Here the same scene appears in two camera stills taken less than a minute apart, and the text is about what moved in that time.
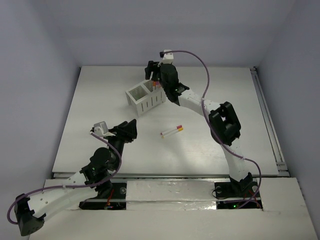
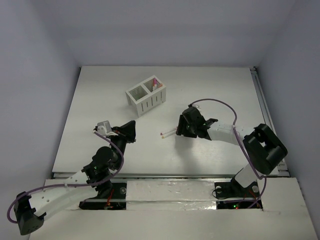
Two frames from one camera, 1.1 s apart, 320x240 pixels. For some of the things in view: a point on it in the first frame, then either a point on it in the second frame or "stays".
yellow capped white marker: x=179 y=129 stays
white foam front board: x=185 y=209 stays
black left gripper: x=122 y=132 stays
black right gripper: x=152 y=66 to x=181 y=129
